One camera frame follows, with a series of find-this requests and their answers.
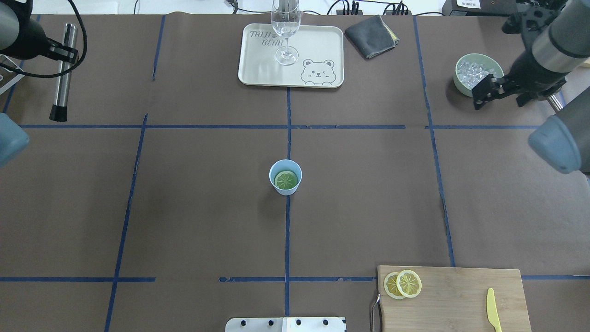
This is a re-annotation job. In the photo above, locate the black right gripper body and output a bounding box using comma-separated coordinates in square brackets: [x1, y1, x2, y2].
[497, 51, 567, 107]

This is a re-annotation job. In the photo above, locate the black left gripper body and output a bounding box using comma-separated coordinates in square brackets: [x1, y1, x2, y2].
[18, 18, 78, 64]

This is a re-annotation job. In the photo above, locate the steel muddler black tip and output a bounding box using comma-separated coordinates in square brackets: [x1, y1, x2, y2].
[50, 23, 77, 122]

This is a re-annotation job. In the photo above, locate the yellow lemon slice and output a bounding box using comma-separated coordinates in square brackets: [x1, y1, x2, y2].
[272, 170, 299, 190]

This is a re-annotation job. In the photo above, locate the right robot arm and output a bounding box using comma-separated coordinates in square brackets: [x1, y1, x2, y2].
[472, 0, 590, 176]

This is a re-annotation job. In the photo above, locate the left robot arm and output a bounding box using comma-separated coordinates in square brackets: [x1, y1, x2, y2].
[1, 0, 87, 122]

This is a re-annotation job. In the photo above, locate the light blue cup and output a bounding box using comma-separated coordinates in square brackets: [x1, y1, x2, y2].
[268, 159, 303, 196]

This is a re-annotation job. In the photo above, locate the green bowl of ice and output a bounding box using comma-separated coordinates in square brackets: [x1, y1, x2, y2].
[453, 53, 504, 97]

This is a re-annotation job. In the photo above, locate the steel ice scoop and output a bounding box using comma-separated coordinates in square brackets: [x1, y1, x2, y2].
[547, 92, 566, 113]

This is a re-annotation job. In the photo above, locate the black device box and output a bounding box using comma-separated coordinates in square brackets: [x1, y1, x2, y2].
[441, 0, 518, 17]

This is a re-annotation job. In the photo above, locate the grey folded cloth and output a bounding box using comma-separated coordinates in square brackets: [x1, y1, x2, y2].
[345, 15, 400, 59]

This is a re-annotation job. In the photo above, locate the cream bear tray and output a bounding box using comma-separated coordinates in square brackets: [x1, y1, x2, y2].
[237, 23, 345, 89]

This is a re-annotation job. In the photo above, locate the wooden cutting board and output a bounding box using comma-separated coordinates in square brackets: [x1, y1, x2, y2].
[370, 265, 531, 332]

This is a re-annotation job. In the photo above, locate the yellow plastic knife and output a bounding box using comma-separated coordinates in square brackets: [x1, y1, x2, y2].
[485, 288, 502, 332]

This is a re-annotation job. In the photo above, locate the clear wine glass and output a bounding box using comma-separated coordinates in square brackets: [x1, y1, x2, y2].
[271, 0, 301, 66]

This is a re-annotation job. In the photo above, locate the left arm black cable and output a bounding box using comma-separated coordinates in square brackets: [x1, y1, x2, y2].
[0, 0, 88, 79]

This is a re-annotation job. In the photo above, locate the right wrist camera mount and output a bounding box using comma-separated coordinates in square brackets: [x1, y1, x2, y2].
[501, 0, 564, 48]

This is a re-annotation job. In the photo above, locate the power strip with cables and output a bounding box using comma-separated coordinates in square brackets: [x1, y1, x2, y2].
[320, 0, 445, 15]

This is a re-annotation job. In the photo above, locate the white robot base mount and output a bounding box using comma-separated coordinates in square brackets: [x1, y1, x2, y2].
[225, 316, 347, 332]

